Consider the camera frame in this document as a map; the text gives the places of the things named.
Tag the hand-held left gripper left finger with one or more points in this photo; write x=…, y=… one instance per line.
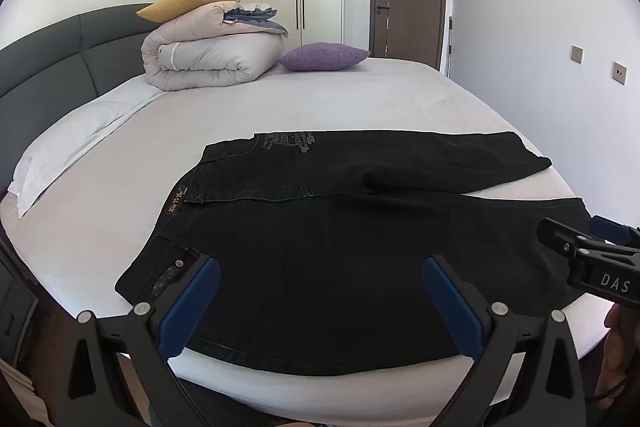
x=192, y=302

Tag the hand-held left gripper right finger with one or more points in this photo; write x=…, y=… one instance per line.
x=450, y=302

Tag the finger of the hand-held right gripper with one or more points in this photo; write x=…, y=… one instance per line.
x=562, y=239
x=612, y=229

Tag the black pants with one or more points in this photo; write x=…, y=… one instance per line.
x=325, y=257

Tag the person's right hand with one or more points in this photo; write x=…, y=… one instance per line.
x=620, y=347

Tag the black nightstand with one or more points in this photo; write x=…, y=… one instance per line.
x=15, y=307

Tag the white pillow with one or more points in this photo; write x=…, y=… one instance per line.
x=65, y=142

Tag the white bed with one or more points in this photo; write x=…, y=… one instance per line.
x=350, y=102

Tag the folded beige duvet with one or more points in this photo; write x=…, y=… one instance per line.
x=210, y=57

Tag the grey padded headboard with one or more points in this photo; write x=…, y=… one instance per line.
x=50, y=67

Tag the purple pillow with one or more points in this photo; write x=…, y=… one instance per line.
x=322, y=57

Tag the folded blue blanket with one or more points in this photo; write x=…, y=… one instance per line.
x=255, y=14

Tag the yellow pillow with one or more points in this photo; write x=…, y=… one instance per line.
x=175, y=6

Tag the beige wall socket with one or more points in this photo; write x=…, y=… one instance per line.
x=621, y=73
x=577, y=54

